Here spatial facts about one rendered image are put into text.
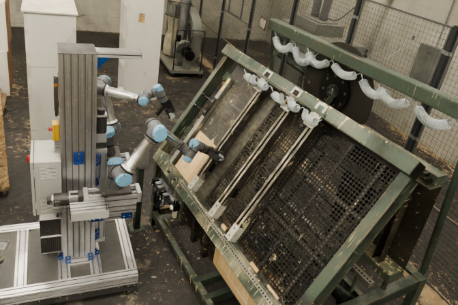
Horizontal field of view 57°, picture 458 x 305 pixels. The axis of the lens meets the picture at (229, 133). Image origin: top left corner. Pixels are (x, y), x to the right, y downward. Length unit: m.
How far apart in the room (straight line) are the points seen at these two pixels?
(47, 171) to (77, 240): 0.76
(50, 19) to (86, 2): 6.02
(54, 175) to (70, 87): 0.69
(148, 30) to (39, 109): 2.32
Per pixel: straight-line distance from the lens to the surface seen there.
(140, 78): 7.34
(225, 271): 3.75
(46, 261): 3.98
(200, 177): 3.54
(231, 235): 3.12
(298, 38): 3.86
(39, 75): 5.61
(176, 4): 9.18
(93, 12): 11.45
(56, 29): 5.44
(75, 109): 3.16
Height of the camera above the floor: 2.94
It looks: 26 degrees down
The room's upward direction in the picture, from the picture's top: 10 degrees clockwise
